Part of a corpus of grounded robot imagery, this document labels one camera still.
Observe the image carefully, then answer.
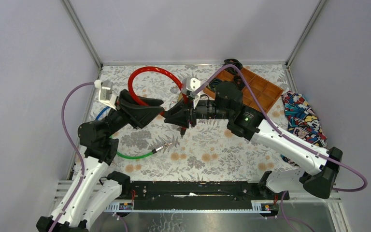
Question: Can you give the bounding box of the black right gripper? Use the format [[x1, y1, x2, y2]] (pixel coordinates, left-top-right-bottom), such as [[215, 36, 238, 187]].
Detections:
[[165, 92, 232, 128]]

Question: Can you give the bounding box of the red cable lock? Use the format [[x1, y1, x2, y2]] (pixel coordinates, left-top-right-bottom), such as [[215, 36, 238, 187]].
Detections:
[[133, 65, 194, 110]]

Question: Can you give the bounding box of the green cable lock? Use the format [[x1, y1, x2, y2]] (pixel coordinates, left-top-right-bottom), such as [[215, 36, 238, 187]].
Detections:
[[109, 135, 178, 160]]

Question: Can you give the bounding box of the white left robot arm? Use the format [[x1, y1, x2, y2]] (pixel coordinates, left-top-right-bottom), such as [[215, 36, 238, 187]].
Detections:
[[36, 89, 164, 232]]

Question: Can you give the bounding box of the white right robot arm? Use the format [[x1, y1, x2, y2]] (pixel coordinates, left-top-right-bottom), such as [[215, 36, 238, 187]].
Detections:
[[163, 82, 342, 199]]

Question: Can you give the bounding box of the brass padlock with label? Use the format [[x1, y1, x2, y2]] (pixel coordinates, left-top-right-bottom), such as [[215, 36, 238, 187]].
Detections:
[[170, 86, 183, 102]]

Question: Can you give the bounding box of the black object behind tray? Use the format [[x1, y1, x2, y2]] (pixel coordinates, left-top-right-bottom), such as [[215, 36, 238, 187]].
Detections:
[[224, 58, 243, 75]]

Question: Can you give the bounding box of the wooden compartment tray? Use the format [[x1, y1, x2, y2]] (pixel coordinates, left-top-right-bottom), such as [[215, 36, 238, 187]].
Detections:
[[203, 68, 284, 113]]

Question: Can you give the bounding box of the colourful patterned cloth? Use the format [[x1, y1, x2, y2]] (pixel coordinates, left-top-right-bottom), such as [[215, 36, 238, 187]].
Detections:
[[280, 91, 328, 165]]

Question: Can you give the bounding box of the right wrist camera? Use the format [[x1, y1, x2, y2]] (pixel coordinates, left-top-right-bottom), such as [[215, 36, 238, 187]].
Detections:
[[181, 77, 201, 94]]

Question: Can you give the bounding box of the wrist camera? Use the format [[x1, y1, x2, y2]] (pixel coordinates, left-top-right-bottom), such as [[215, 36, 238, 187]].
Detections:
[[94, 80, 117, 109], [181, 77, 201, 94]]

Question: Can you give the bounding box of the blue cable lock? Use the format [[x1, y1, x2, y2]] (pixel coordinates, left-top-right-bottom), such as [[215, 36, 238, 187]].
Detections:
[[95, 106, 110, 120]]

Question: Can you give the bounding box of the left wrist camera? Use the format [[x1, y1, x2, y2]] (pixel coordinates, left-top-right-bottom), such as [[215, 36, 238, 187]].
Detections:
[[94, 80, 117, 109]]

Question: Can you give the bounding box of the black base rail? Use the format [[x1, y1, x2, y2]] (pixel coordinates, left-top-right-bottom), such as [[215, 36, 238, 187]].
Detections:
[[117, 181, 290, 211]]

